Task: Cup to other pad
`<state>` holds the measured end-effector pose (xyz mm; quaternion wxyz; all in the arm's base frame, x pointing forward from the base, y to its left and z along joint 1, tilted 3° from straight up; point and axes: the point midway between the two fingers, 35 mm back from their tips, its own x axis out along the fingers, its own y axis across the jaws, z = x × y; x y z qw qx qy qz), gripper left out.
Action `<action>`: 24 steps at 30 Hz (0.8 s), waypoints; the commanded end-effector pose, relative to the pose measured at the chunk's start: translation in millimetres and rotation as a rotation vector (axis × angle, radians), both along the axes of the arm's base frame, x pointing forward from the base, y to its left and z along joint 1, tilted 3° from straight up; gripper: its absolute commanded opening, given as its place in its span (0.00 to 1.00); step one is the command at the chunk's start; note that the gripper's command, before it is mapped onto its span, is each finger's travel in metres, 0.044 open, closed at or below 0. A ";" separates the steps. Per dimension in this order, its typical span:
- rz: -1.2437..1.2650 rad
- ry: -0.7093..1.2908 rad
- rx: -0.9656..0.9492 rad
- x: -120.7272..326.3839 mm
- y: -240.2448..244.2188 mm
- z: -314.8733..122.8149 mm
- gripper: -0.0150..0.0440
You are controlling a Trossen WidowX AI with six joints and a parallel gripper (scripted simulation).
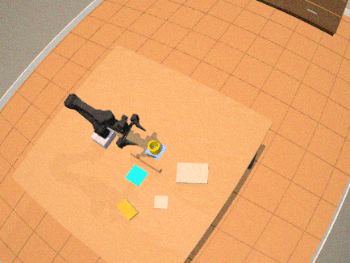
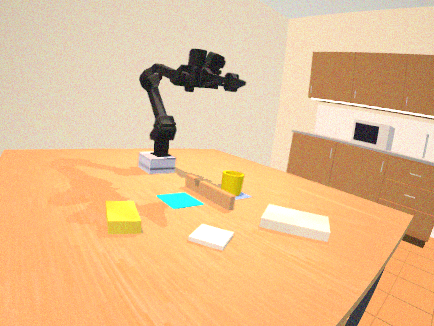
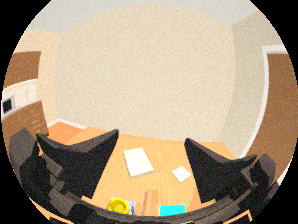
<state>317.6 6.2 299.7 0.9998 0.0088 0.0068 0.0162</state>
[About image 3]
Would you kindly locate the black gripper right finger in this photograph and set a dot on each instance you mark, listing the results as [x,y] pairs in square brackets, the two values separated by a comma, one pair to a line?
[211,171]

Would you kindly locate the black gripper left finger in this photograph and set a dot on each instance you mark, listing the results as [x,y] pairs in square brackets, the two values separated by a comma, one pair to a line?
[84,162]

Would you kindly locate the white flat block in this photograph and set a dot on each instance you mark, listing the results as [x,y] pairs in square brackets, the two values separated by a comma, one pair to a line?
[138,163]
[181,174]

